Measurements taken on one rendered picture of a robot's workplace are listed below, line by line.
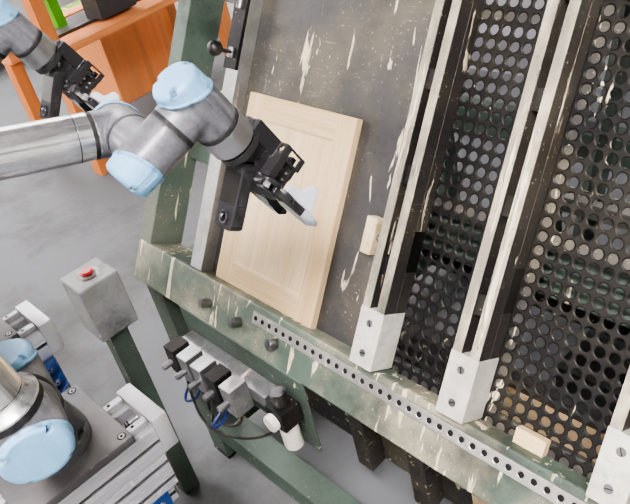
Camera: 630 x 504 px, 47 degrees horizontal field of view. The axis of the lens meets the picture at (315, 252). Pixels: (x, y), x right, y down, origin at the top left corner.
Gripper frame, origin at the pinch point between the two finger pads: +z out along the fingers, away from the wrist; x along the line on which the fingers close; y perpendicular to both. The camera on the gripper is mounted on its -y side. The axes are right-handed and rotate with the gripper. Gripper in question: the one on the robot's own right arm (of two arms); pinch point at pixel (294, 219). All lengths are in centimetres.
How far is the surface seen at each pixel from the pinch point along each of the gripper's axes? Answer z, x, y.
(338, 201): 27.0, 18.5, 15.2
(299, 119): 19.4, 36.0, 28.3
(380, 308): 30.6, -3.6, -1.9
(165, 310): 58, 83, -25
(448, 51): 4.7, -5.0, 42.0
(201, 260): 39, 60, -9
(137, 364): 59, 81, -43
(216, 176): 28, 60, 11
